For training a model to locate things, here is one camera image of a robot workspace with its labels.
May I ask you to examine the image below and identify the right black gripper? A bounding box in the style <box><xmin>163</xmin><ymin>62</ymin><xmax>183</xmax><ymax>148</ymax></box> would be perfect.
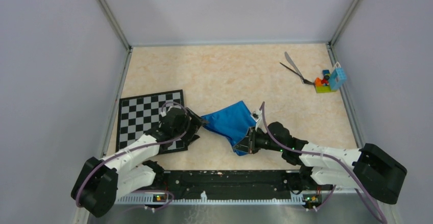
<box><xmin>233</xmin><ymin>126</ymin><xmax>284</xmax><ymax>154</ymax></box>

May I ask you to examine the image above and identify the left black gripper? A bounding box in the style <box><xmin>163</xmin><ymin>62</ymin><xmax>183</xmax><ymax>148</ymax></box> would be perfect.
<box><xmin>173</xmin><ymin>107</ymin><xmax>209</xmax><ymax>145</ymax></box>

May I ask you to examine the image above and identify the blue satin napkin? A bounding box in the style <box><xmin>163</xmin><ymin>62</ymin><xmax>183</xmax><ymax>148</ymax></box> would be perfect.
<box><xmin>201</xmin><ymin>101</ymin><xmax>256</xmax><ymax>146</ymax></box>

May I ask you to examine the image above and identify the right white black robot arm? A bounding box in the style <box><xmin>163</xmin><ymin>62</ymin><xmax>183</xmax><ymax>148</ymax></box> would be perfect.
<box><xmin>233</xmin><ymin>122</ymin><xmax>407</xmax><ymax>205</ymax></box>

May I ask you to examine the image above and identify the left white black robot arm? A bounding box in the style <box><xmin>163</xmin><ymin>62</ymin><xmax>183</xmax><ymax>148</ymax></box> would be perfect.
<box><xmin>70</xmin><ymin>104</ymin><xmax>208</xmax><ymax>217</ymax></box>

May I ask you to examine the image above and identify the black white checkerboard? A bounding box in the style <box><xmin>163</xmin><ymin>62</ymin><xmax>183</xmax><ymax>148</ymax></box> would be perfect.
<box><xmin>115</xmin><ymin>89</ymin><xmax>184</xmax><ymax>151</ymax></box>

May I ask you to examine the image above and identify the colourful toy block set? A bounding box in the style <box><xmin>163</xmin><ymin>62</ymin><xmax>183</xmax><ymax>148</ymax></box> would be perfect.
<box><xmin>314</xmin><ymin>62</ymin><xmax>347</xmax><ymax>93</ymax></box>

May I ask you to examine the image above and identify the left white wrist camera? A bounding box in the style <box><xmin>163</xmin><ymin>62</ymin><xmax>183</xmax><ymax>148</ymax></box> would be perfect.
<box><xmin>159</xmin><ymin>106</ymin><xmax>172</xmax><ymax>117</ymax></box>

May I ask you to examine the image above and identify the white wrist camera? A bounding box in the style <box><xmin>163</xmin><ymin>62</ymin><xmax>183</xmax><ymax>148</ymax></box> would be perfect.
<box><xmin>251</xmin><ymin>110</ymin><xmax>262</xmax><ymax>130</ymax></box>
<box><xmin>159</xmin><ymin>106</ymin><xmax>172</xmax><ymax>117</ymax></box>

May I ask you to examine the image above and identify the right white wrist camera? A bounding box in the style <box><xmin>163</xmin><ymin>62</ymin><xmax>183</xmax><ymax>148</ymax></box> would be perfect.
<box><xmin>251</xmin><ymin>110</ymin><xmax>262</xmax><ymax>130</ymax></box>

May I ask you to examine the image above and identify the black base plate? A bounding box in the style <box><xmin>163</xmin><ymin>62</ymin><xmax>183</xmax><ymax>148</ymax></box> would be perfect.
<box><xmin>140</xmin><ymin>170</ymin><xmax>332</xmax><ymax>200</ymax></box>

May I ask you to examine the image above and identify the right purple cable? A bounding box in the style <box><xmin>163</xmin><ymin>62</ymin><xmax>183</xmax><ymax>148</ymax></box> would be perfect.
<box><xmin>259</xmin><ymin>101</ymin><xmax>388</xmax><ymax>224</ymax></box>

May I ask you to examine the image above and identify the purple cable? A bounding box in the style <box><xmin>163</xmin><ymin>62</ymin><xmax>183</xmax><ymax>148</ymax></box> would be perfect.
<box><xmin>75</xmin><ymin>101</ymin><xmax>191</xmax><ymax>211</ymax></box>
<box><xmin>259</xmin><ymin>101</ymin><xmax>388</xmax><ymax>224</ymax></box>

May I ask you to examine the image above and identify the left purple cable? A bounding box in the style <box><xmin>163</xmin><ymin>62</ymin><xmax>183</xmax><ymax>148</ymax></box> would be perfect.
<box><xmin>75</xmin><ymin>101</ymin><xmax>191</xmax><ymax>211</ymax></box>

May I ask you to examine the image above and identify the aluminium front rail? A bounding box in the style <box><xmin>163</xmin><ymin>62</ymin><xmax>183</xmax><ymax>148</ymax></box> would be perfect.
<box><xmin>73</xmin><ymin>170</ymin><xmax>403</xmax><ymax>224</ymax></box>

